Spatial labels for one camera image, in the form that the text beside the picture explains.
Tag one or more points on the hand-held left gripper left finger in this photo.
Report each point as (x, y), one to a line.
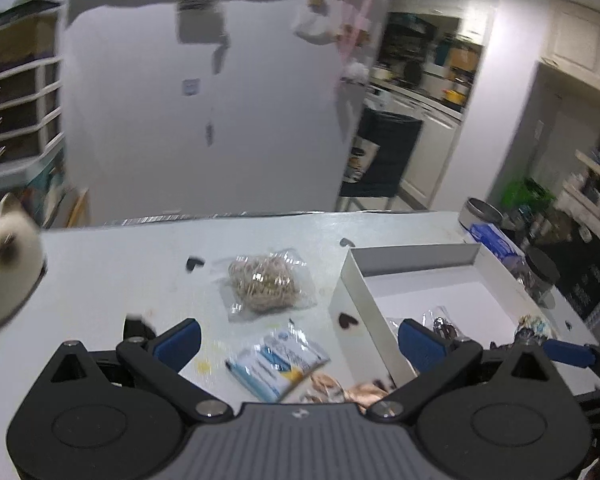
(180, 344)

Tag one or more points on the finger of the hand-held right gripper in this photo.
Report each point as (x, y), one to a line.
(567, 352)

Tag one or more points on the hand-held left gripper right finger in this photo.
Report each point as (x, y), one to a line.
(420, 346)

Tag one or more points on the iridescent packet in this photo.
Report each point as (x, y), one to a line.
(532, 325)

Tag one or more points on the white cardboard box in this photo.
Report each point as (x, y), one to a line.
(415, 290)

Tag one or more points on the copper coloured packet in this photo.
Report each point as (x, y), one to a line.
(365, 391)

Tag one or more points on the blue and white packet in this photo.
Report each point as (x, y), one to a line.
(275, 360)

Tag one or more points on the black heart sticker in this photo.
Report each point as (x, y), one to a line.
(196, 262)
(347, 321)
(346, 242)

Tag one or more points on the glass jar with black lid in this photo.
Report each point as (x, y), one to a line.
(540, 272)

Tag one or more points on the blue tissue packet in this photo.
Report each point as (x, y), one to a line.
(492, 242)

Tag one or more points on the cluttered dark shelf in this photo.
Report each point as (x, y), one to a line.
(592, 220)

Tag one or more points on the round metal tin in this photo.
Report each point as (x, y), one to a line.
(480, 211)

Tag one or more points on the green plastic bag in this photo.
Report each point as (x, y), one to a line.
(525, 196)

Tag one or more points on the wooden board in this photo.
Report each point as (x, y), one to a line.
(79, 207)

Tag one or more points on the cream cat figurine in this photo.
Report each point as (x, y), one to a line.
(7, 270)

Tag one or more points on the black folded chair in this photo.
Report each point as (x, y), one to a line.
(387, 155)

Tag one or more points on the printed tote bag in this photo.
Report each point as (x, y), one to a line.
(361, 160)

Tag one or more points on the white lower kitchen cabinet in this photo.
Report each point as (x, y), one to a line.
(425, 145)

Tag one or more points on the white kitchen cabinet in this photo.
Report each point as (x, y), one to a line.
(580, 40)
(425, 145)

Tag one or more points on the printed storage box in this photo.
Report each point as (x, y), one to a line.
(45, 185)

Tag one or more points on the yellow kitchen item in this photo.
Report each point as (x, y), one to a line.
(455, 97)

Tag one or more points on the white plush toy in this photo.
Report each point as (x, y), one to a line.
(355, 70)

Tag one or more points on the white drawer unit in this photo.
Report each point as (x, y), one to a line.
(10, 115)

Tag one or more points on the white upper kitchen cabinet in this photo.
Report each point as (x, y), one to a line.
(580, 40)

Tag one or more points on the pink ribbon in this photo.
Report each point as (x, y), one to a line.
(352, 20)

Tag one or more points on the glass fish tank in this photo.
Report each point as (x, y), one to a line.
(15, 40)

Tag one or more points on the wall socket plate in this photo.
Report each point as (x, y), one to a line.
(191, 86)

